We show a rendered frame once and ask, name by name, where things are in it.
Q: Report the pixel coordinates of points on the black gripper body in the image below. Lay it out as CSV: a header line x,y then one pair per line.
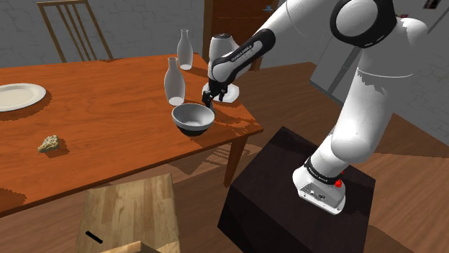
x,y
216,87

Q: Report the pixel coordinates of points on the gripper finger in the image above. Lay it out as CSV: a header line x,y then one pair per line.
x,y
208,98
222,95

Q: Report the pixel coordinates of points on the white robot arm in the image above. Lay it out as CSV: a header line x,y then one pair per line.
x,y
364,115

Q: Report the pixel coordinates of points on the grey bowl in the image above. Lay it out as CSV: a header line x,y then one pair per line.
x,y
193,117

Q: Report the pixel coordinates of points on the white bottle vase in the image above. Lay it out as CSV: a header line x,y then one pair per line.
x,y
185,50
174,84

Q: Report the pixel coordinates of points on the brown wooden door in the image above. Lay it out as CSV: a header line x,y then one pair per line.
x,y
238,17

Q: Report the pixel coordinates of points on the brown wooden table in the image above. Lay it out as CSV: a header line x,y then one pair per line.
x,y
105,119

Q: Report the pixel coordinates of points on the grey refrigerator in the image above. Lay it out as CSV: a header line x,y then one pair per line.
x,y
331,70

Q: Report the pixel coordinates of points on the dark robot stand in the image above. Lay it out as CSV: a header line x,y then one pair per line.
x,y
280,196

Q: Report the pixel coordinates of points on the light wooden cabinet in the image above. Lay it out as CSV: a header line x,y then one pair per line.
x,y
129,210

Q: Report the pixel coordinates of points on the wooden slat-back chair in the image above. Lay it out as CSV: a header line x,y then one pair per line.
x,y
75,21

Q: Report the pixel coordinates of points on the beige rough lump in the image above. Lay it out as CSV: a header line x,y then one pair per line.
x,y
48,143

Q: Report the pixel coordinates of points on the white plate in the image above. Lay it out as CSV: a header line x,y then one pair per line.
x,y
17,96

